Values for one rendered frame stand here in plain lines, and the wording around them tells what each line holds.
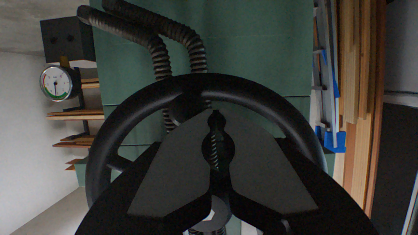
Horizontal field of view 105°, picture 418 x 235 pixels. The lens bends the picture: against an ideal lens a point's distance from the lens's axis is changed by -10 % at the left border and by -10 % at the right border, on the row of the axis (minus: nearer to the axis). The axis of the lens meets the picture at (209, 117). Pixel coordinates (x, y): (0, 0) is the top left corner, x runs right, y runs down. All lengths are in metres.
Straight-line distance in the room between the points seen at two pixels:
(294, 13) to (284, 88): 0.14
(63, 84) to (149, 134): 0.18
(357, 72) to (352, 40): 0.24
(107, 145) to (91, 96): 3.67
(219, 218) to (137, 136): 0.26
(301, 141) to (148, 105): 0.16
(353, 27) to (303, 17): 1.37
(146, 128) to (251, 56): 0.26
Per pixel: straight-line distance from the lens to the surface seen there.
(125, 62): 0.40
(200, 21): 0.38
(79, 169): 0.51
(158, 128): 0.39
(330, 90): 1.26
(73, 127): 4.33
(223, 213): 0.21
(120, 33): 0.28
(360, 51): 1.76
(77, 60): 0.41
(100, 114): 3.12
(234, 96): 0.18
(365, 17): 1.76
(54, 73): 0.41
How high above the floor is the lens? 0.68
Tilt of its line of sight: 11 degrees up
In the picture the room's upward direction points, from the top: 177 degrees clockwise
